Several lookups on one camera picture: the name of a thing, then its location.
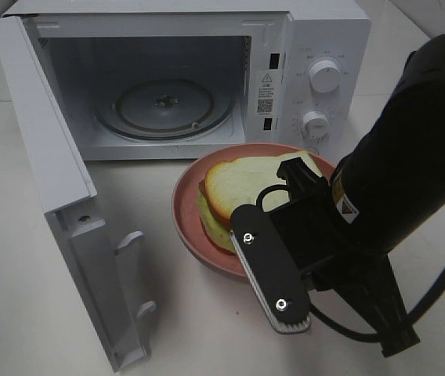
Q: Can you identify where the sandwich with lettuce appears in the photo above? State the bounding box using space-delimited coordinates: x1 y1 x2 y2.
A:
197 150 322 255

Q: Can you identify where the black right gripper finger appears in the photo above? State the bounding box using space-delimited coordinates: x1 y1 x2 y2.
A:
277 157 329 203

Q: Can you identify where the white warning label sticker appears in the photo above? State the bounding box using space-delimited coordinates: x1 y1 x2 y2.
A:
254 69 280 116

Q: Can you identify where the white microwave oven body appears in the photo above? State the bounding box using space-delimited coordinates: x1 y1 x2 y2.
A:
0 1 371 161

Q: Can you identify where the pink round plate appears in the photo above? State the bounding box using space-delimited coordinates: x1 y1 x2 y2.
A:
171 142 337 284

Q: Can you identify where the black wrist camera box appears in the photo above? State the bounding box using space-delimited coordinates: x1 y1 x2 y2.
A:
230 204 311 334

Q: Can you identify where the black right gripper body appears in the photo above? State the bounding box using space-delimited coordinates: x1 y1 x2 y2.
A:
267 184 364 291

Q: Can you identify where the white microwave door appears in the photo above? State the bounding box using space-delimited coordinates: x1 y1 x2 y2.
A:
0 16 157 371

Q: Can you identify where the upper white power knob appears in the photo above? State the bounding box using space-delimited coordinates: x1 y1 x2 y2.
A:
309 56 342 94

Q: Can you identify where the glass microwave turntable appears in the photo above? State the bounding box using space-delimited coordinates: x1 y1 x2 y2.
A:
96 78 235 141

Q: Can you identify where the lower white timer knob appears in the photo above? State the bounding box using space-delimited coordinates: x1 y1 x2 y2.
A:
302 110 329 139

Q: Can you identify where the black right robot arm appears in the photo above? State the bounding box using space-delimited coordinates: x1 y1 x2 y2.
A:
257 34 445 298

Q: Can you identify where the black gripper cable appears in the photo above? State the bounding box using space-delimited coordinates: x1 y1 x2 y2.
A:
255 183 445 357

